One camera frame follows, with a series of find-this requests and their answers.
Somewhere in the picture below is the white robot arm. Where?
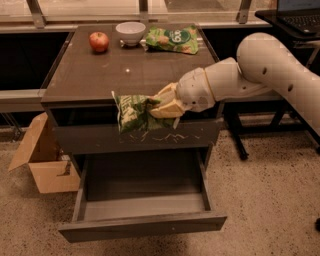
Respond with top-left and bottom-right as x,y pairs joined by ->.
149,33 -> 320,134

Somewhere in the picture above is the green jalapeno chip bag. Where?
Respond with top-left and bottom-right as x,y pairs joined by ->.
112,91 -> 180,134

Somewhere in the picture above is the dark grey drawer cabinet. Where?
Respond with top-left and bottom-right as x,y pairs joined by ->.
42,25 -> 219,171

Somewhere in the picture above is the metal window railing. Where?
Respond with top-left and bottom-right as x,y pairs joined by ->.
0,0 -> 278,34

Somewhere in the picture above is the open cardboard box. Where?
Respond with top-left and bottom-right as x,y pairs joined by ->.
9,113 -> 80,193

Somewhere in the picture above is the red apple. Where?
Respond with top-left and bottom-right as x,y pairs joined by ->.
89,32 -> 109,53

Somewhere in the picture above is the open bottom drawer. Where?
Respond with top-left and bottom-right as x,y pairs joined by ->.
59,148 -> 227,242

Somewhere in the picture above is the white ceramic bowl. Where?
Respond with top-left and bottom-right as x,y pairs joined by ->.
116,21 -> 146,47

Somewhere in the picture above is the green snack bag with logo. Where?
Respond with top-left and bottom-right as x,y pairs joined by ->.
146,25 -> 198,55

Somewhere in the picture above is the black laptop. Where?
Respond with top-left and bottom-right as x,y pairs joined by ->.
276,0 -> 320,34

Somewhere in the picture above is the black side table stand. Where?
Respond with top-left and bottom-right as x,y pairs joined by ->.
223,9 -> 320,160

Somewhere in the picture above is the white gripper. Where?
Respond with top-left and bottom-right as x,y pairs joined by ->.
149,68 -> 215,119

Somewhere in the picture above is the scratched grey middle drawer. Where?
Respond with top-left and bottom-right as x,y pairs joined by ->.
54,119 -> 222,155

